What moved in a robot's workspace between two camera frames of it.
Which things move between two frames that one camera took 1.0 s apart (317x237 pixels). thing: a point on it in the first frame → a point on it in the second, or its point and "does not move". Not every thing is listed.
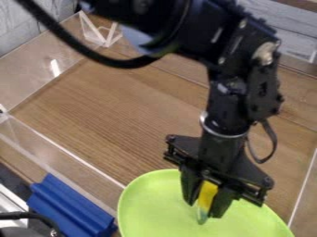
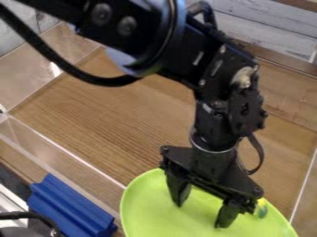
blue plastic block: x=76 y=216 does not move
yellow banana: x=206 y=199 → x=261 y=208
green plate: x=155 y=211 does not move
